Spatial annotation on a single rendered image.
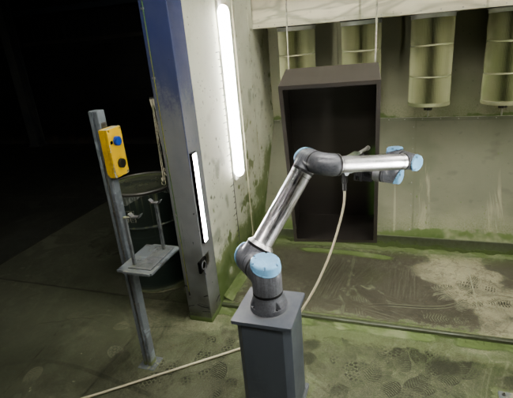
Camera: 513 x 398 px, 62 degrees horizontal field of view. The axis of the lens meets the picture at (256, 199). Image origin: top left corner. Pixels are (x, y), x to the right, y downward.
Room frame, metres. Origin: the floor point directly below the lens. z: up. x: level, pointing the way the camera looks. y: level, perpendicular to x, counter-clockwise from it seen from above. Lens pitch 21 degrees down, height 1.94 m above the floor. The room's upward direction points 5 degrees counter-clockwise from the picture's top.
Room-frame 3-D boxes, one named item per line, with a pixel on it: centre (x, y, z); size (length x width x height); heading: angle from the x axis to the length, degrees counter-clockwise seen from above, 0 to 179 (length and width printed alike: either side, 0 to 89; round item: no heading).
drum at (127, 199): (3.34, 0.92, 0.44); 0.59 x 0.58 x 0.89; 51
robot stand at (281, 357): (1.83, -0.02, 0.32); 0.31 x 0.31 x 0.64; 70
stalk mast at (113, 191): (2.23, 0.78, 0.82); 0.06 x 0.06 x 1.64; 70
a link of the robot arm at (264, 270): (1.84, -0.01, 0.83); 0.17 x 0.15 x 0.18; 23
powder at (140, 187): (3.34, 0.92, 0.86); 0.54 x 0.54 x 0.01
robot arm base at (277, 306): (1.83, -0.02, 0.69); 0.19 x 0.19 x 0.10
